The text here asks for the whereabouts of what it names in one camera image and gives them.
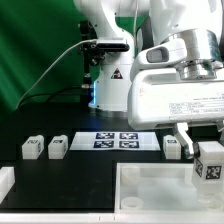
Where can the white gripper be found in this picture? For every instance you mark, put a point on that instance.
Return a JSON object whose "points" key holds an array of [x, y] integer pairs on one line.
{"points": [[158, 101]]}

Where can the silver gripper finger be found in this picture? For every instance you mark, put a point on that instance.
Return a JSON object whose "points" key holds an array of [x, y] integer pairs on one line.
{"points": [[220, 126]]}

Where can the white sheet with tags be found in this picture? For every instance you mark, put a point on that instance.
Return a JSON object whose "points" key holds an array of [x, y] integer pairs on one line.
{"points": [[105, 140]]}

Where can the white square tabletop tray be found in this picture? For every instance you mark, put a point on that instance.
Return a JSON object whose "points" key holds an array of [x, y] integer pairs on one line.
{"points": [[160, 187]]}

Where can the white left fence block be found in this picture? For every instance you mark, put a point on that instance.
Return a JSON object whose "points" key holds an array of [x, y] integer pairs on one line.
{"points": [[7, 180]]}

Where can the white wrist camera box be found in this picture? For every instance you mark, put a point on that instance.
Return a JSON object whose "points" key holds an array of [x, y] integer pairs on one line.
{"points": [[161, 56]]}

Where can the black camera on stand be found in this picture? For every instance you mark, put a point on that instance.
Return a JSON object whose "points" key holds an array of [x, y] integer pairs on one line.
{"points": [[113, 52]]}

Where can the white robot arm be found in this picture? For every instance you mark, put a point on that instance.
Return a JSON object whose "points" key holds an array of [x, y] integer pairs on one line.
{"points": [[154, 22]]}

